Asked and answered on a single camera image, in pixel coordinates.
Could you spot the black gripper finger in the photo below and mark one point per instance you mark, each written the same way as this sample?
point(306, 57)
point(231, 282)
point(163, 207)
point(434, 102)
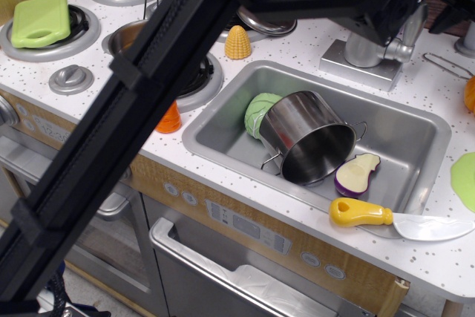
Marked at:
point(446, 14)

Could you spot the silver faucet lever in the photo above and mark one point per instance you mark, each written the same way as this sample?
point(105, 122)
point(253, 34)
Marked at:
point(414, 25)

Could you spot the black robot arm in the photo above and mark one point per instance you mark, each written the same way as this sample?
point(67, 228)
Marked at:
point(143, 84)

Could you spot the silver toy faucet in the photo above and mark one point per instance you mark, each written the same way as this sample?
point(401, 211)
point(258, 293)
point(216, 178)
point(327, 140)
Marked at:
point(359, 60)

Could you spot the orange toy fruit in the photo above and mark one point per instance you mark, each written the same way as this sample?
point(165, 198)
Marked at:
point(469, 95)

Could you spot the steel pot lid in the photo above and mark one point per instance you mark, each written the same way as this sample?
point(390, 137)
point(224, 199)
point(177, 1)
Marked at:
point(277, 28)

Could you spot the yellow toy corn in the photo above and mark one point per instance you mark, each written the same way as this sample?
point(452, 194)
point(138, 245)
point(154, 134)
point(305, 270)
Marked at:
point(237, 44)

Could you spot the silver sink basin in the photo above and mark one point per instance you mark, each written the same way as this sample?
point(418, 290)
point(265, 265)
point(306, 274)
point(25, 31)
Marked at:
point(410, 143)

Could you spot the green toy cabbage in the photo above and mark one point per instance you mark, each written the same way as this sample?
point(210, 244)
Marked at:
point(257, 110)

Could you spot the steel pot in sink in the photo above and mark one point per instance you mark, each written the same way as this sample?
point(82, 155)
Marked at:
point(306, 139)

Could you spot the light green toy plate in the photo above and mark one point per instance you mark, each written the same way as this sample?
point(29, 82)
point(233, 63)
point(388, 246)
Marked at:
point(462, 179)

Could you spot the purple toy eggplant half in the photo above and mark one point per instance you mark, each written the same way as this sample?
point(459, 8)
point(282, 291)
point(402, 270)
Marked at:
point(352, 179)

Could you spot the black front right burner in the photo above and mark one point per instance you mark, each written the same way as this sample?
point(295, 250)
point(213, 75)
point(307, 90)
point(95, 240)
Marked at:
point(203, 86)

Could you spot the orange toy carrot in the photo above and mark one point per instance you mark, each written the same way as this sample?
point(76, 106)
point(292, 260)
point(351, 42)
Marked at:
point(171, 120)

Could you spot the small steel bowl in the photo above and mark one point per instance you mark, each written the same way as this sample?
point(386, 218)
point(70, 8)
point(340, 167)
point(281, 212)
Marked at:
point(121, 39)

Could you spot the black left burner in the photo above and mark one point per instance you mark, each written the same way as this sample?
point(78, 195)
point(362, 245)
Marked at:
point(85, 30)

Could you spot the silver stove knob front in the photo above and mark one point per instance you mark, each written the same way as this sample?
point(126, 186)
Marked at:
point(73, 79)

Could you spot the silver dishwasher door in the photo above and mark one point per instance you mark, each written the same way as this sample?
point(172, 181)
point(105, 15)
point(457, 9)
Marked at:
point(205, 273)

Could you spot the green toy cutting board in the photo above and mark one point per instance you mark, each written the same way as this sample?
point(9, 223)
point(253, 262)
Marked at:
point(39, 23)

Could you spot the silver oven door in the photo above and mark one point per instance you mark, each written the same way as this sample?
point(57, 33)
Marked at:
point(113, 251)

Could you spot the silver dial left edge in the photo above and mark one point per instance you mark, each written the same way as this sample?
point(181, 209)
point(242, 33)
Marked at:
point(8, 115)

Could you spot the grey post right edge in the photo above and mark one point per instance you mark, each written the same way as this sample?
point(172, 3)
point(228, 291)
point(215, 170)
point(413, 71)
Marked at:
point(465, 45)

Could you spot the wire utensil handle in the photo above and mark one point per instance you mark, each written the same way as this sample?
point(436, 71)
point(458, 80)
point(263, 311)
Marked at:
point(448, 66)

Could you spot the yellow handled toy knife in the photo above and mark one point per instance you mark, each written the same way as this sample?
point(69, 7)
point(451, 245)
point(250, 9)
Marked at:
point(347, 212)

